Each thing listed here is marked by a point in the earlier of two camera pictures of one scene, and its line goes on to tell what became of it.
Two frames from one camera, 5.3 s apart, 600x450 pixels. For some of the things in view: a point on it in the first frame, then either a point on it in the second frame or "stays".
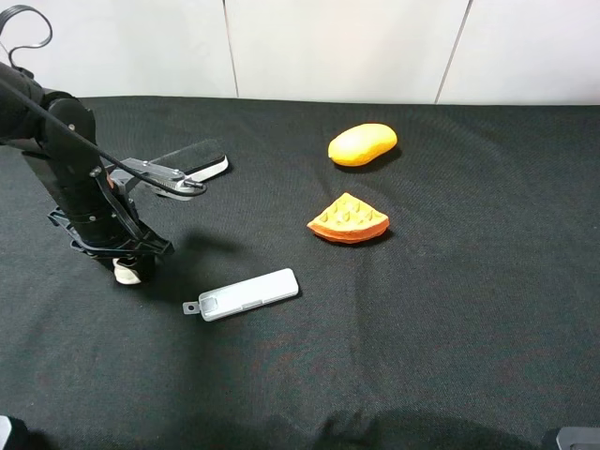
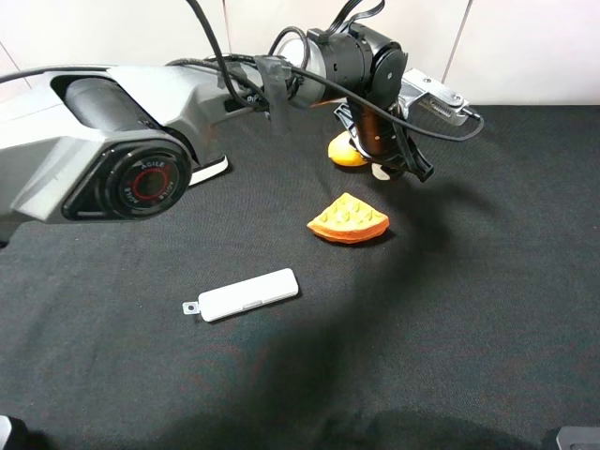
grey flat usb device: x=245 y=295 stays
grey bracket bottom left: x=5 y=430 stays
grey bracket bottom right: x=584 y=438 stays
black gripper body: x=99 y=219 -> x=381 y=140
